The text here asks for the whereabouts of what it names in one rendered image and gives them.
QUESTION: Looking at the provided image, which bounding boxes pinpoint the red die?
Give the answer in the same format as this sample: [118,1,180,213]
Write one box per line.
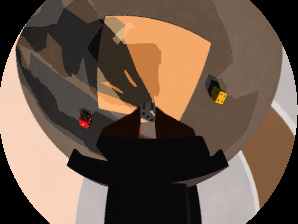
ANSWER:
[79,113,92,129]

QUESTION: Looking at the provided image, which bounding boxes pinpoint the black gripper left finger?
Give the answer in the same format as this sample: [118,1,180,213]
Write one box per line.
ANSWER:
[100,107,141,138]

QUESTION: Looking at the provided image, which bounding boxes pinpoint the orange square mat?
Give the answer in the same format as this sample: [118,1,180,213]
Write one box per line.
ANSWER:
[97,16,211,121]

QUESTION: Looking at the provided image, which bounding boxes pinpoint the white dice with black pips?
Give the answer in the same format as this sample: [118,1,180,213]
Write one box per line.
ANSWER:
[140,102,156,122]

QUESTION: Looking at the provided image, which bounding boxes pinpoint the yellow die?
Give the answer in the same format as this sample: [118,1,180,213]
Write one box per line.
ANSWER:
[210,86,227,104]

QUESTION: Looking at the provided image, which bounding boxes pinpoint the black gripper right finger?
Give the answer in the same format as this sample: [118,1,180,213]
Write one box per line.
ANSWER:
[155,107,196,139]

